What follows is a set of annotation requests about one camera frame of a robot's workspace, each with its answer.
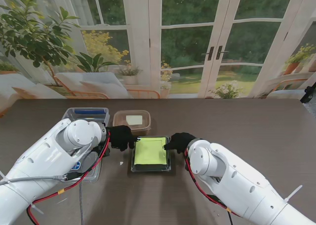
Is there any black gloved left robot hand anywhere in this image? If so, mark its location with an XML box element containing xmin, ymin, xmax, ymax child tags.
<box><xmin>105</xmin><ymin>125</ymin><xmax>139</xmax><ymax>151</ymax></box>

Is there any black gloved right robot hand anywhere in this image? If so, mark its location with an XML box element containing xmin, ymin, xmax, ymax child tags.
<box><xmin>164</xmin><ymin>132</ymin><xmax>198</xmax><ymax>154</ymax></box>

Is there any brown translucent container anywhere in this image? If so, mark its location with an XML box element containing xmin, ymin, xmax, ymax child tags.
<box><xmin>113</xmin><ymin>110</ymin><xmax>152</xmax><ymax>137</ymax></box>

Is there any small clear lid white label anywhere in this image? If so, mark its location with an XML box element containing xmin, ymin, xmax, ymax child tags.
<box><xmin>113</xmin><ymin>110</ymin><xmax>151</xmax><ymax>131</ymax></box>

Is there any clear lid with green sheet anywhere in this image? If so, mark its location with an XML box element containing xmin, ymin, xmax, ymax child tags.
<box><xmin>130</xmin><ymin>135</ymin><xmax>172</xmax><ymax>173</ymax></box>

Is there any black plastic container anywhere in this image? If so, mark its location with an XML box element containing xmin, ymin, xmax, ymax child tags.
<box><xmin>130</xmin><ymin>135</ymin><xmax>172</xmax><ymax>173</ymax></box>

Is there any clear container with blue clips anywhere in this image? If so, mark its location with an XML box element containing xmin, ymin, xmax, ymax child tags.
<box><xmin>61</xmin><ymin>107</ymin><xmax>110</xmax><ymax>127</ymax></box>

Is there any large clear lid blue sticker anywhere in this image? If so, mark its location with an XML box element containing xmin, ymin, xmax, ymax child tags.
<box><xmin>59</xmin><ymin>150</ymin><xmax>102</xmax><ymax>184</ymax></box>

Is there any black tripod stand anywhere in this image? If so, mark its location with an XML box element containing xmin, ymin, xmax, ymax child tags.
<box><xmin>300</xmin><ymin>86</ymin><xmax>316</xmax><ymax>104</ymax></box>

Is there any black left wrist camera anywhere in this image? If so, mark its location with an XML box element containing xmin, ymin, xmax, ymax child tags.
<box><xmin>97</xmin><ymin>146</ymin><xmax>111</xmax><ymax>159</ymax></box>

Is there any red cable on right arm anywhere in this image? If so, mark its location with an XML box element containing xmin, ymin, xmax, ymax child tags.
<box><xmin>185</xmin><ymin>155</ymin><xmax>237</xmax><ymax>218</ymax></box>

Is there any red cable on arm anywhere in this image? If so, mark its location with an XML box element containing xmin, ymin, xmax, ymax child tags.
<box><xmin>185</xmin><ymin>155</ymin><xmax>237</xmax><ymax>218</ymax></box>
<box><xmin>26</xmin><ymin>131</ymin><xmax>111</xmax><ymax>225</ymax></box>

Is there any red cable on left arm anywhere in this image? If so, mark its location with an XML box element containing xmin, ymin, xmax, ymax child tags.
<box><xmin>26</xmin><ymin>131</ymin><xmax>111</xmax><ymax>225</ymax></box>

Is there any grey cable on left arm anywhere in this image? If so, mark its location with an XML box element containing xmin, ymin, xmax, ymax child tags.
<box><xmin>0</xmin><ymin>174</ymin><xmax>84</xmax><ymax>225</ymax></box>

